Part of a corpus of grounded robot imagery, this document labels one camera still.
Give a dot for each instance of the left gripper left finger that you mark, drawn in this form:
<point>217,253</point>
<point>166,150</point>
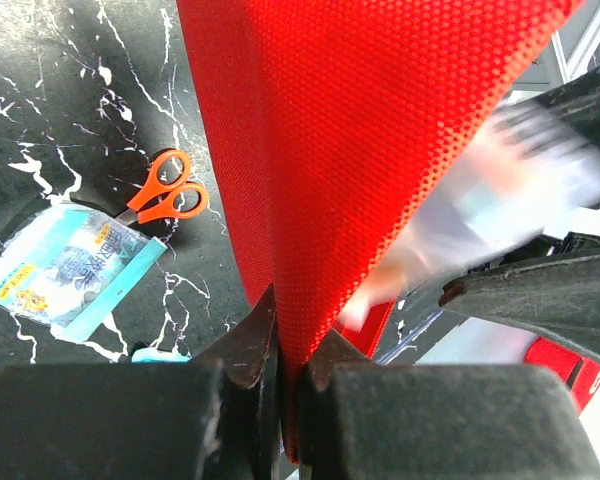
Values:
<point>213,417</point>

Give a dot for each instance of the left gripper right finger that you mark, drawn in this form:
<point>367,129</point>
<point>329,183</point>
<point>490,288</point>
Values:
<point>360,420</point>

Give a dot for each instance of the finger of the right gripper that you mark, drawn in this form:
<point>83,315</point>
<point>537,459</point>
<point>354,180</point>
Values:
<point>555,297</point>
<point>577,103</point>

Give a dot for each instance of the bandage packet bundle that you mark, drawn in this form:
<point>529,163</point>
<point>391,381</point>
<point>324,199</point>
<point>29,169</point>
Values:
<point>524,167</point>

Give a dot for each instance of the red first aid pouch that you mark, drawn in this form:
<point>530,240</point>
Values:
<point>328,125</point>

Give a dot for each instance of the teal small packet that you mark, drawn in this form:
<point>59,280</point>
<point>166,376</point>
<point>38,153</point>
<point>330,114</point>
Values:
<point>153,355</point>

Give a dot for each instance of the teal mask packet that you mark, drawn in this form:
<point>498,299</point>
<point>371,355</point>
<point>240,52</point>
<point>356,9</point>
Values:
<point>70,266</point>

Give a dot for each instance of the orange handled scissors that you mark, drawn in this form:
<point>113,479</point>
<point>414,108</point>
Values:
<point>160,199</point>

